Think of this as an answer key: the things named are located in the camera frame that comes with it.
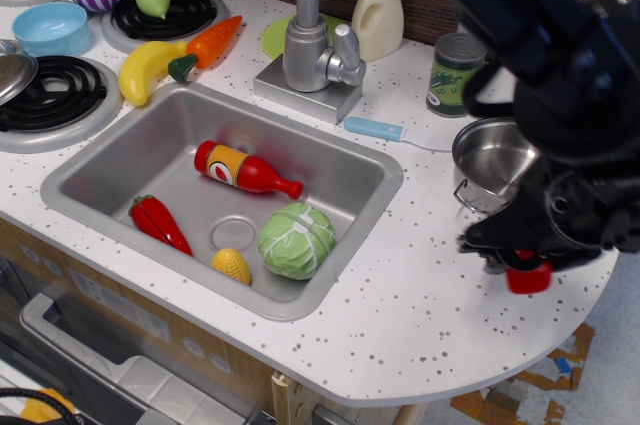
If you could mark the light blue bowl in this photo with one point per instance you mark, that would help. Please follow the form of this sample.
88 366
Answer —
59 28

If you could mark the silver pot lid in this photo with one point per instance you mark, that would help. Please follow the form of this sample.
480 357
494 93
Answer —
17 70

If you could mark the green label tin can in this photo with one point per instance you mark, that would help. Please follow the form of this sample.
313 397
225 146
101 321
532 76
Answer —
457 57

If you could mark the front left stove burner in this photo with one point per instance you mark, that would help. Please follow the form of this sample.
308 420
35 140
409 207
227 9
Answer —
69 100

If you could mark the light green plate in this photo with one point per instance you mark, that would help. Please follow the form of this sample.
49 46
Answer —
273 37

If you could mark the green cabbage toy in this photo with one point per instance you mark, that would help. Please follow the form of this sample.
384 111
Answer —
296 240

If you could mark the orange carrot toy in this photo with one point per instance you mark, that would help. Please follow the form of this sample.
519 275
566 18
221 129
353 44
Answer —
205 48

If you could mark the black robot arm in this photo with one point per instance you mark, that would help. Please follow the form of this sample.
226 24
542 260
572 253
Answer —
567 72

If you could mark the back right stove burner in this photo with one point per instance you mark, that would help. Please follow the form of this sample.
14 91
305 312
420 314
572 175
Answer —
126 27

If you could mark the oven door handle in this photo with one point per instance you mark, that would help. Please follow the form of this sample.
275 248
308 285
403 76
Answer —
112 389

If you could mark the silver sink basin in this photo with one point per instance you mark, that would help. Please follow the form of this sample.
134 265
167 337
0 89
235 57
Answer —
150 151

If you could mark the red ketchup bottle toy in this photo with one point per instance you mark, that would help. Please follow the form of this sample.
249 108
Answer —
242 170

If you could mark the cream detergent bottle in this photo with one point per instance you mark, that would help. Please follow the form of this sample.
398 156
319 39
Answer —
379 26

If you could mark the silver metal pan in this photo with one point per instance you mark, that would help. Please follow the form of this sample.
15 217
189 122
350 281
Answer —
490 157

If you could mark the silver toy faucet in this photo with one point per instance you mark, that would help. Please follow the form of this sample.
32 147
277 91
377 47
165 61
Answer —
317 76

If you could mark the yellow banana toy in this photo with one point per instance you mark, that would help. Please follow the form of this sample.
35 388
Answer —
147 63

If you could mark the light blue handle device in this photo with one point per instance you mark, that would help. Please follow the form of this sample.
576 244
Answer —
437 137

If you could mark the red chili pepper toy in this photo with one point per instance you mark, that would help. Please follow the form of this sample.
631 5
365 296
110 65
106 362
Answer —
152 217

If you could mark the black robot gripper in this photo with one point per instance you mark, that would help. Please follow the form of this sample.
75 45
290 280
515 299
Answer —
559 213

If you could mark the yellow corn toy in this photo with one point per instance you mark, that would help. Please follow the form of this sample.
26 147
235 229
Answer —
230 262

